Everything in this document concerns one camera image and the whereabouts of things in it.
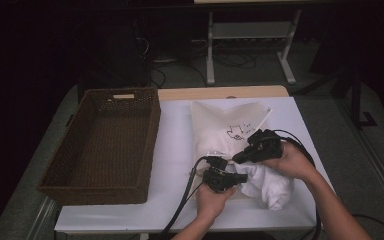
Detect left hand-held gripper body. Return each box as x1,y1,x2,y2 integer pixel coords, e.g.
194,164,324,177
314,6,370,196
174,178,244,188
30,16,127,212
202,167,237,193

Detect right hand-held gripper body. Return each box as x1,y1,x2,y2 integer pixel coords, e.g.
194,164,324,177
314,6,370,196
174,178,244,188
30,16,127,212
246,128,284,163

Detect white garment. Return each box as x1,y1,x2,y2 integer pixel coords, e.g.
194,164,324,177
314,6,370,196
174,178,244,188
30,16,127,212
234,161,295,212

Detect beige drawstring bag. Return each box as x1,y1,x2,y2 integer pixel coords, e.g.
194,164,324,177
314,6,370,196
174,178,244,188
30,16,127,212
189,99,275,201

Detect brown woven basket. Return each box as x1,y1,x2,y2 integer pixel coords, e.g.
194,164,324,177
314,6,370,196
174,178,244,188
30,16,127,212
37,87,162,206

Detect person's left hand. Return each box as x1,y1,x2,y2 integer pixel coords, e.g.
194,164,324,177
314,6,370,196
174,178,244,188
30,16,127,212
196,184,238,221

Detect person's right hand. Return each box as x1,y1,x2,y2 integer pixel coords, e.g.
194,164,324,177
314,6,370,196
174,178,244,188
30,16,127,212
262,142,318,181

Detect white board sheet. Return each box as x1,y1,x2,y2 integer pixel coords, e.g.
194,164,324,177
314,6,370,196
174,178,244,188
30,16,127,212
54,96,334,233

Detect black metal stand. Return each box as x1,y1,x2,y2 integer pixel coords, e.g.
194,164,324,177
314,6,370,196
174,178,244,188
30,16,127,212
293,66,378,130

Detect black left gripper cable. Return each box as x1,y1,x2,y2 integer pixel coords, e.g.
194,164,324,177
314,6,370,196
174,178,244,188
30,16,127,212
160,155,214,236

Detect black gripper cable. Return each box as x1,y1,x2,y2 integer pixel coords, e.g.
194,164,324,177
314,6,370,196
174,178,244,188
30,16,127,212
271,128,384,240
160,155,214,236

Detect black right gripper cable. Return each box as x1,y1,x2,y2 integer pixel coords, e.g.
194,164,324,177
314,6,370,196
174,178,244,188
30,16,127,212
271,128,384,240

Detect black floor cables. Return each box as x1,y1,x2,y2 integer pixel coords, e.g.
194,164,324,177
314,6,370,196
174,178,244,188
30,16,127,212
146,36,258,88

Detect metal floor rail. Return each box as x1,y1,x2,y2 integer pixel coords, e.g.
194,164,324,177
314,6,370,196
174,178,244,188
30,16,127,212
336,99,384,209
26,196,59,240

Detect white metal desk frame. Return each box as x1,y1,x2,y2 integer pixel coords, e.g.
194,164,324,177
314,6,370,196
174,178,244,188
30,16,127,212
193,0,304,86

